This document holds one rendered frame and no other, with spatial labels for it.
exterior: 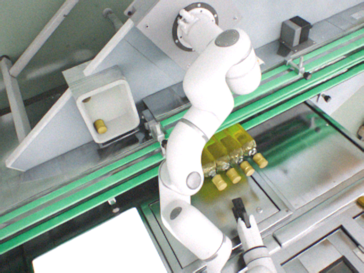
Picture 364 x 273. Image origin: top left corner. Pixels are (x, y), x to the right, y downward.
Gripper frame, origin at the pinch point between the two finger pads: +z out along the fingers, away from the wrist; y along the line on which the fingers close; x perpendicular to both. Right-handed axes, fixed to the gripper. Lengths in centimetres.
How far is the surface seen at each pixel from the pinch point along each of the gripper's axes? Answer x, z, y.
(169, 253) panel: 25.4, -3.8, -12.4
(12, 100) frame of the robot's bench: 76, 70, 10
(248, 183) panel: -9.9, 14.7, -12.8
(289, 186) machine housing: -25.6, 10.7, -16.1
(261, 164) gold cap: -13.4, 13.1, 1.3
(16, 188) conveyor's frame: 72, 26, 5
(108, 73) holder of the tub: 30, 41, 33
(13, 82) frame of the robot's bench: 77, 82, 10
